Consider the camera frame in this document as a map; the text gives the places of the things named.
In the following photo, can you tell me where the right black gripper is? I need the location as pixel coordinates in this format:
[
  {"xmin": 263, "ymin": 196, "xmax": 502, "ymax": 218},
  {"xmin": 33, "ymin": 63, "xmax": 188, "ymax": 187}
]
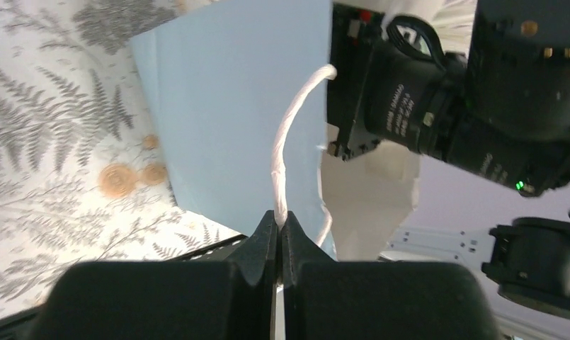
[{"xmin": 326, "ymin": 2, "xmax": 450, "ymax": 163}]

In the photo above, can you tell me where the light blue paper bag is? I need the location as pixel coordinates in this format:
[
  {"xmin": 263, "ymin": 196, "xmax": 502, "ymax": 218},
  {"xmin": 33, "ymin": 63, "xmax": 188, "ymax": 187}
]
[{"xmin": 128, "ymin": 0, "xmax": 421, "ymax": 262}]

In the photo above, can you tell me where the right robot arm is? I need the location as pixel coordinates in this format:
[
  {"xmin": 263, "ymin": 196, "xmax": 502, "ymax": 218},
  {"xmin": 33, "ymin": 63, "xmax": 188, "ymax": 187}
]
[{"xmin": 327, "ymin": 1, "xmax": 570, "ymax": 198}]

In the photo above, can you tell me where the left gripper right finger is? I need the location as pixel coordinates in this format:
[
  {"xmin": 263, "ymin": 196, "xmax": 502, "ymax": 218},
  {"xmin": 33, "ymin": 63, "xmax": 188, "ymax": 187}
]
[{"xmin": 280, "ymin": 214, "xmax": 501, "ymax": 339}]

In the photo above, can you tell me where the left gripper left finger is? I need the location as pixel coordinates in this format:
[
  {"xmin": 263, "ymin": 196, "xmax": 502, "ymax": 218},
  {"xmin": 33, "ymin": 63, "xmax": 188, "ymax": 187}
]
[{"xmin": 28, "ymin": 211, "xmax": 278, "ymax": 339}]

